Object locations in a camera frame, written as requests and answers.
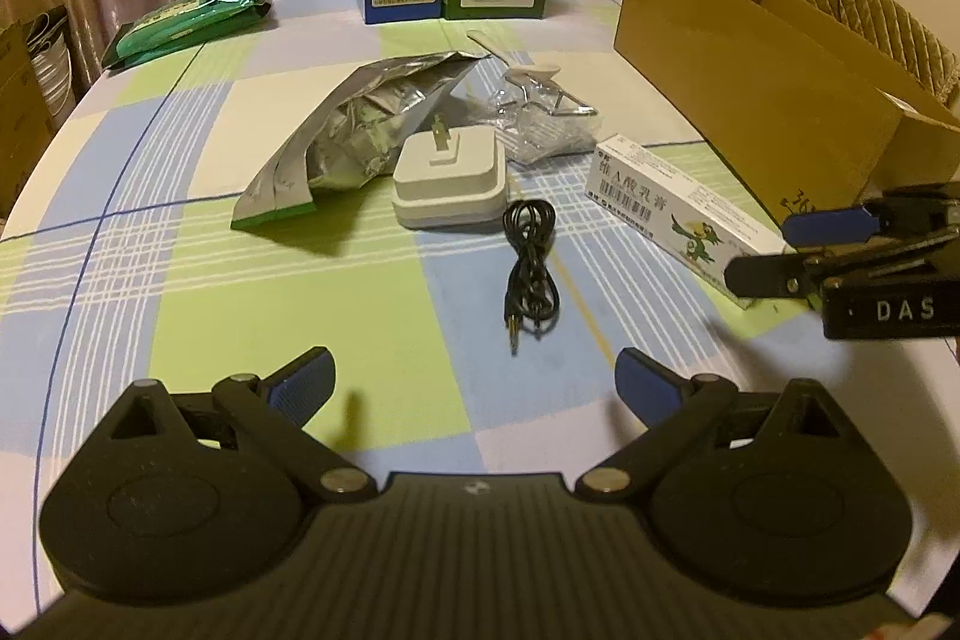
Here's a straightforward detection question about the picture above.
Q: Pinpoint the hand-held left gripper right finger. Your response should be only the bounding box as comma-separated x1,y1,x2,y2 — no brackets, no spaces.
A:
576,346,845,498

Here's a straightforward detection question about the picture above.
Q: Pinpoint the green foil packet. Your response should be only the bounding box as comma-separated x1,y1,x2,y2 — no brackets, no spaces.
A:
101,6,271,71
112,0,271,58

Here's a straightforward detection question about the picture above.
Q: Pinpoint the clear plastic bag with clip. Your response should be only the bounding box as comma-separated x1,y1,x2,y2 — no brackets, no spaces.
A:
484,66,601,165

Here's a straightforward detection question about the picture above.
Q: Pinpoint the stack of white bowls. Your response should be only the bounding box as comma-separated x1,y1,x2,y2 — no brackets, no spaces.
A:
26,6,77,120

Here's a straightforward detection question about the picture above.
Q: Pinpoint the white ointment box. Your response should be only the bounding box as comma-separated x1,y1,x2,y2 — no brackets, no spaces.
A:
585,134,792,310

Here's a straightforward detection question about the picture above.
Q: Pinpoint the silver foil bag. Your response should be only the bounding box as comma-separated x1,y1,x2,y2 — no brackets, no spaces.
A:
231,51,481,232

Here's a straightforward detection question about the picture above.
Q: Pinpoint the quilted chair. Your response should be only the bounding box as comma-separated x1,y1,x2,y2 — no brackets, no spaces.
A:
791,0,960,109

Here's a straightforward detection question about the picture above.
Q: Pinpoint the checked tablecloth desktop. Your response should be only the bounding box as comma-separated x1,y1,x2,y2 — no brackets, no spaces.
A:
0,0,960,611

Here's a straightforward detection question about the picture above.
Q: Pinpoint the brown cardboard carton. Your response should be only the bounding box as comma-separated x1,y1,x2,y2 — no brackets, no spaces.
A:
0,21,57,221

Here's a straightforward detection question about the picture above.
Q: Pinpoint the white plastic spoon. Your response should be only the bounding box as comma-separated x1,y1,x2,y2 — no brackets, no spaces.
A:
466,29,563,82

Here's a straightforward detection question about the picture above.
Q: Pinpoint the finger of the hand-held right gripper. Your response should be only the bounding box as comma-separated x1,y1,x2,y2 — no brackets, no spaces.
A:
781,182,960,251
726,229,960,304

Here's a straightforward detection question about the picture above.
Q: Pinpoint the black audio cable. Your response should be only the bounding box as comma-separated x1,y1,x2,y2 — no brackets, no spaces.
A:
501,199,562,356

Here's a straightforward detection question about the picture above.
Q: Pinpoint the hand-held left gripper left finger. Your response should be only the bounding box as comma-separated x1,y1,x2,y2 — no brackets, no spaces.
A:
109,346,380,506

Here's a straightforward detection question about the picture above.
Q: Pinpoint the white charger dock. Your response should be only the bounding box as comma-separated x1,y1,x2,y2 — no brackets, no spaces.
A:
391,115,509,230

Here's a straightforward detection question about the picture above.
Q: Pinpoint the brown cardboard box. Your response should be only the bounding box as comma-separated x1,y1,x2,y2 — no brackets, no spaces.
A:
613,0,960,236

